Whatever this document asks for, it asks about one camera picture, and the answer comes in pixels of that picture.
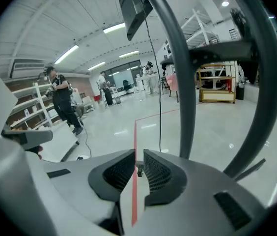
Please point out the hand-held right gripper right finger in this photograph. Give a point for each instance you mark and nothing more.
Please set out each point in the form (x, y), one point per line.
(202, 185)

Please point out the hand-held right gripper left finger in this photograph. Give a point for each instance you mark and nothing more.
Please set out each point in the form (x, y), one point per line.
(79, 181)

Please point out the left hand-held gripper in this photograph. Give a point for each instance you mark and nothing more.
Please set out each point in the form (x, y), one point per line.
(6, 181)

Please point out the white shelving unit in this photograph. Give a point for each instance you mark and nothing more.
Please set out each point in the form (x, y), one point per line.
(199, 21)
(42, 102)

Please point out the white ceiling air conditioner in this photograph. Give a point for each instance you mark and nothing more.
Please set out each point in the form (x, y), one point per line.
(28, 69)

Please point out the red box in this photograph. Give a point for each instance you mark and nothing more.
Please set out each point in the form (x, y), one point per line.
(97, 98)

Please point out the white ceiling strip light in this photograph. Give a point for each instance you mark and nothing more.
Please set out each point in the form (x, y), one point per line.
(96, 66)
(114, 28)
(66, 54)
(128, 54)

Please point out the wooden cart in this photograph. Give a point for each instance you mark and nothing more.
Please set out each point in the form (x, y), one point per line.
(217, 96)

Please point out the black metal TV stand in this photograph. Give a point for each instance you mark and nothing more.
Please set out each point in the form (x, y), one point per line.
(185, 95)

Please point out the black bin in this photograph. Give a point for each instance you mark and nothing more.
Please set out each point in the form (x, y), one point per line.
(240, 92)

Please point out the dark glass partition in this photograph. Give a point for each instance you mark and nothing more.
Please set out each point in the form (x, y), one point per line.
(119, 75)

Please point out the black office chair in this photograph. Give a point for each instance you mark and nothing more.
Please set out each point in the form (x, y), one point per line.
(126, 84)

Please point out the pink chair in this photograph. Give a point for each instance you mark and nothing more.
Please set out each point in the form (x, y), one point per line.
(171, 82)

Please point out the white table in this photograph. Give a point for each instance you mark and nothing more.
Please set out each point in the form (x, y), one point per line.
(150, 76)

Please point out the black television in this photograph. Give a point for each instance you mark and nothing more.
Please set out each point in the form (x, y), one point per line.
(133, 21)

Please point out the round recessed ceiling light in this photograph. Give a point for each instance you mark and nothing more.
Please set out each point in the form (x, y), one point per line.
(225, 3)

